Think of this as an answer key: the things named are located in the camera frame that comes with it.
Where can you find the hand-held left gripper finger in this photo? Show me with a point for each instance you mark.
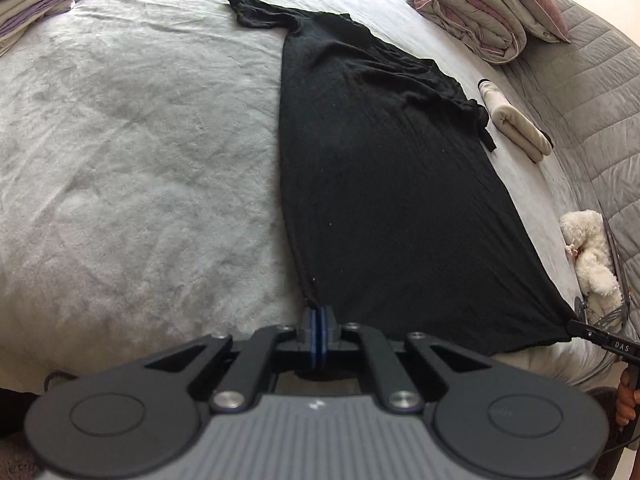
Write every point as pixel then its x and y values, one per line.
pixel 325 336
pixel 313 336

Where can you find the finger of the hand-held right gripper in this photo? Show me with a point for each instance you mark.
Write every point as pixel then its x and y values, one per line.
pixel 582 329

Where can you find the black dress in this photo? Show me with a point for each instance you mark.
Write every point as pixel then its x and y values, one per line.
pixel 380 175

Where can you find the person's right hand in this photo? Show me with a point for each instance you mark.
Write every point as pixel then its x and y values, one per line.
pixel 627 402

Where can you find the white plush toy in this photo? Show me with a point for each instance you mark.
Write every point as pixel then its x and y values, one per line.
pixel 592 260

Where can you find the folded beige garment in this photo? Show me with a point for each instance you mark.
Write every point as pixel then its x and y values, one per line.
pixel 515 120

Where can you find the grey quilted bedspread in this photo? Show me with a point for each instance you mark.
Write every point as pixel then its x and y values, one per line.
pixel 595 105

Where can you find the light grey plush bed blanket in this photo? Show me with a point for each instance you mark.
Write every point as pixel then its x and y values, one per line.
pixel 125 160

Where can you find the grey pink pillow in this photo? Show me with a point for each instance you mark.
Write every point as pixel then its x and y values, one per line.
pixel 535 0

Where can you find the folded grey pink duvet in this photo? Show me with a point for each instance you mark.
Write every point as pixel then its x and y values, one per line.
pixel 465 10

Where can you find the folded white lilac sheets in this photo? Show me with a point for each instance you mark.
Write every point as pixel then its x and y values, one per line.
pixel 30 15

